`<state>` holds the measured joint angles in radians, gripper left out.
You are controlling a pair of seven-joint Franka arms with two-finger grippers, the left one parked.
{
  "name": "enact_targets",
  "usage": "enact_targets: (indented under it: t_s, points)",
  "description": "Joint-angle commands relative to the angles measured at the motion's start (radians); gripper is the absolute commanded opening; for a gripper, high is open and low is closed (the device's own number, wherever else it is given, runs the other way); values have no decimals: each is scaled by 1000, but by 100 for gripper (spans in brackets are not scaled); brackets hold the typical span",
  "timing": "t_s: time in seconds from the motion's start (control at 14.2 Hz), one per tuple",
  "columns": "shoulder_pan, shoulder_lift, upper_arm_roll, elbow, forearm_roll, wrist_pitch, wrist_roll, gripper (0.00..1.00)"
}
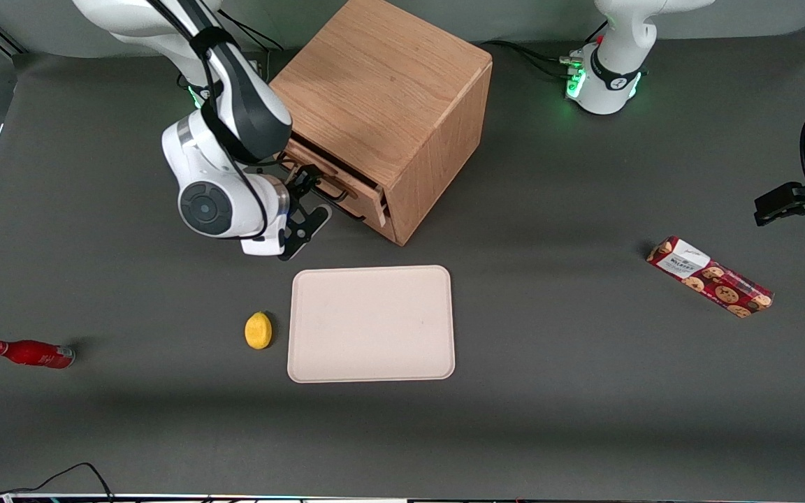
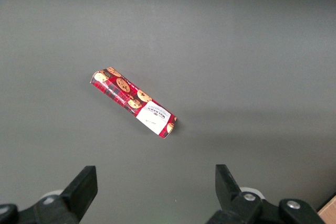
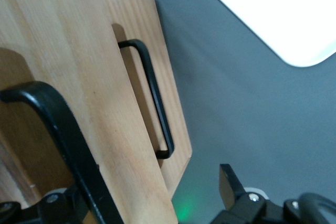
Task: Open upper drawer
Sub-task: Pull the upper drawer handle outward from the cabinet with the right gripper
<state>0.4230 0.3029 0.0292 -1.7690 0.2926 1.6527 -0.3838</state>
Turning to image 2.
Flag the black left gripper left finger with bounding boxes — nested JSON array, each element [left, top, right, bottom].
[[0, 165, 99, 224]]

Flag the red tartan cookie box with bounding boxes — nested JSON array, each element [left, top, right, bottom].
[[89, 67, 177, 140]]

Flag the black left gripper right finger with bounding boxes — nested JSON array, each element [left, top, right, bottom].
[[206, 164, 327, 224]]

